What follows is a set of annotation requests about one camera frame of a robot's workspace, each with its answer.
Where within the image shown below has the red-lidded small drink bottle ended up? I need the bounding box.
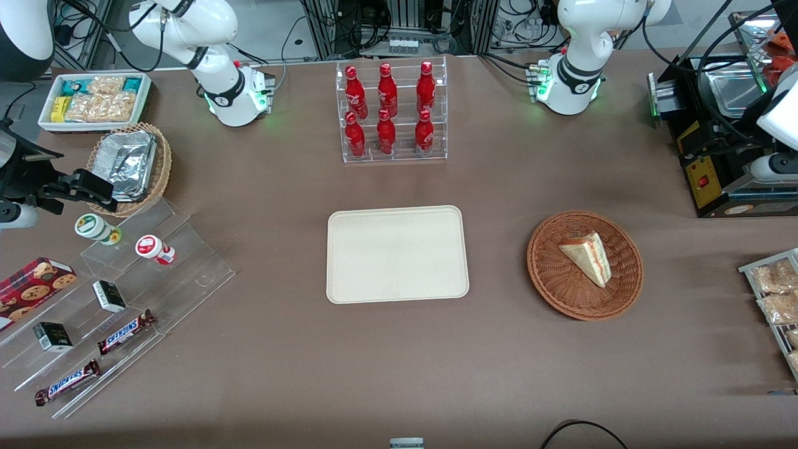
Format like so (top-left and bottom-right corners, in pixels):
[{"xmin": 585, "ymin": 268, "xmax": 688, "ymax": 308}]
[{"xmin": 135, "ymin": 234, "xmax": 176, "ymax": 266}]

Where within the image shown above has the large clear rice cracker pack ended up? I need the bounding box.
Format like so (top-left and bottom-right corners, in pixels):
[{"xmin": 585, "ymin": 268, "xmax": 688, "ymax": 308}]
[{"xmin": 65, "ymin": 92, "xmax": 137, "ymax": 123}]

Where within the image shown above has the silver aluminium frame post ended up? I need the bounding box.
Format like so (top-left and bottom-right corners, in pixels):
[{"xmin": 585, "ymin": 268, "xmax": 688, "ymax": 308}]
[
  {"xmin": 304, "ymin": 0, "xmax": 341, "ymax": 60},
  {"xmin": 469, "ymin": 0, "xmax": 501, "ymax": 56}
]

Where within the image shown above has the beige rectangular tray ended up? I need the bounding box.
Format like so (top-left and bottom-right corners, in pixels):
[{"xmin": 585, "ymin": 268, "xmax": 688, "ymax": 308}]
[{"xmin": 326, "ymin": 205, "xmax": 470, "ymax": 305}]

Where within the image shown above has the oval light wicker basket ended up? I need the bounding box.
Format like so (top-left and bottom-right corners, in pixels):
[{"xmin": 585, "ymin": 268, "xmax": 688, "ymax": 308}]
[{"xmin": 86, "ymin": 122, "xmax": 173, "ymax": 218}]

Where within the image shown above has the triangular sandwich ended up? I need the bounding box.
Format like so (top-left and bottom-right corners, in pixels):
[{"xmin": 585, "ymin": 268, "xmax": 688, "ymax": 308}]
[{"xmin": 558, "ymin": 232, "xmax": 612, "ymax": 289}]

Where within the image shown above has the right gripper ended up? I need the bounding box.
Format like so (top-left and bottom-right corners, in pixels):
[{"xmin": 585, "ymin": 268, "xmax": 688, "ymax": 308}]
[{"xmin": 0, "ymin": 122, "xmax": 119, "ymax": 216}]

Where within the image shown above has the grey box with green light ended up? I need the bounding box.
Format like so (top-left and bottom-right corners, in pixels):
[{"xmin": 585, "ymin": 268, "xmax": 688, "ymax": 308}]
[{"xmin": 647, "ymin": 72, "xmax": 686, "ymax": 120}]

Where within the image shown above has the tray of packaged crackers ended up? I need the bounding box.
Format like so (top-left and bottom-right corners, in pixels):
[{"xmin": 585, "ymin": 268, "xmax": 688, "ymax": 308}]
[{"xmin": 739, "ymin": 248, "xmax": 798, "ymax": 381}]

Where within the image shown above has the small black box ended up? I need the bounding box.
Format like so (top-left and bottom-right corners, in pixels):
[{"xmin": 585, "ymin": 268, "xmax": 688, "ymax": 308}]
[
  {"xmin": 32, "ymin": 322, "xmax": 74, "ymax": 354},
  {"xmin": 92, "ymin": 280, "xmax": 127, "ymax": 314}
]

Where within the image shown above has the red plaid cookie box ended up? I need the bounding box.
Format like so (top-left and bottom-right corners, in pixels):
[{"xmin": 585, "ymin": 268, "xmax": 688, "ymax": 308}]
[{"xmin": 0, "ymin": 257, "xmax": 79, "ymax": 331}]

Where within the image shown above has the Snickers chocolate bar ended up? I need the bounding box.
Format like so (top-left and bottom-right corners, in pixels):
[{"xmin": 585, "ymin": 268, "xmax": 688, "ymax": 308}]
[
  {"xmin": 97, "ymin": 310, "xmax": 156, "ymax": 356},
  {"xmin": 34, "ymin": 359, "xmax": 102, "ymax": 407}
]

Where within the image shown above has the clear acrylic bottle rack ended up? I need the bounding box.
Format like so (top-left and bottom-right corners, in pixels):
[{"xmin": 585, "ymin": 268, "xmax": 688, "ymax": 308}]
[{"xmin": 335, "ymin": 56, "xmax": 448, "ymax": 164}]

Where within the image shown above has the white rectangular snack bin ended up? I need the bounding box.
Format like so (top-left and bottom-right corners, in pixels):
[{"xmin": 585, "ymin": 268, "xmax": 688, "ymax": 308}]
[{"xmin": 37, "ymin": 72, "xmax": 152, "ymax": 133}]

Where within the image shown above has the red cola bottle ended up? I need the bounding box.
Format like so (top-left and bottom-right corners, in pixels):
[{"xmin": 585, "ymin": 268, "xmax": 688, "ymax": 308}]
[
  {"xmin": 377, "ymin": 109, "xmax": 397, "ymax": 155},
  {"xmin": 378, "ymin": 62, "xmax": 398, "ymax": 118},
  {"xmin": 416, "ymin": 60, "xmax": 436, "ymax": 116},
  {"xmin": 415, "ymin": 109, "xmax": 435, "ymax": 157},
  {"xmin": 345, "ymin": 111, "xmax": 367, "ymax": 158},
  {"xmin": 345, "ymin": 65, "xmax": 368, "ymax": 120}
]

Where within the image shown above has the round brown wicker basket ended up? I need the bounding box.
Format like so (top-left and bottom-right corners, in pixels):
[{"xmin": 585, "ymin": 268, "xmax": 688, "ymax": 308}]
[{"xmin": 527, "ymin": 210, "xmax": 644, "ymax": 322}]

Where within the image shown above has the small clear rice cracker pack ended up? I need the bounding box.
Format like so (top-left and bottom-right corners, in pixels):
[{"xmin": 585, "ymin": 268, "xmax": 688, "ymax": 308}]
[{"xmin": 87, "ymin": 75, "xmax": 126, "ymax": 96}]

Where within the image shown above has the clear acrylic stepped shelf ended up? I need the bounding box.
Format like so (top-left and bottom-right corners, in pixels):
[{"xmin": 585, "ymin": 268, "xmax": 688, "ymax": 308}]
[{"xmin": 0, "ymin": 198, "xmax": 236, "ymax": 420}]

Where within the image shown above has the black food warmer machine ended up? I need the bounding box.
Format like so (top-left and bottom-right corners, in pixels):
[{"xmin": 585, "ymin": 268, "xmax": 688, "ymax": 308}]
[{"xmin": 648, "ymin": 9, "xmax": 798, "ymax": 219}]

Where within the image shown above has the black looped cable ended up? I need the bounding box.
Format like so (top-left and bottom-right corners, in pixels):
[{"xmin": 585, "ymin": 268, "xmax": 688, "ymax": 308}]
[{"xmin": 539, "ymin": 419, "xmax": 630, "ymax": 449}]

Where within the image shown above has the silver foil container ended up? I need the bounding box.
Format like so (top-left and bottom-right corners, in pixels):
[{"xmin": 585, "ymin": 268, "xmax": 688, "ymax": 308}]
[{"xmin": 94, "ymin": 131, "xmax": 158, "ymax": 203}]

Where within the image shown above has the steel food pan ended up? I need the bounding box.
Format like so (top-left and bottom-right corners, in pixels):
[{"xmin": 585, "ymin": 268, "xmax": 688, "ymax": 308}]
[{"xmin": 703, "ymin": 59, "xmax": 772, "ymax": 117}]

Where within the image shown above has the green-lidded small drink bottle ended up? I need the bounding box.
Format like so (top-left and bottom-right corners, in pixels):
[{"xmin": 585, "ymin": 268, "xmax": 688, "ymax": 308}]
[{"xmin": 75, "ymin": 213, "xmax": 123, "ymax": 246}]

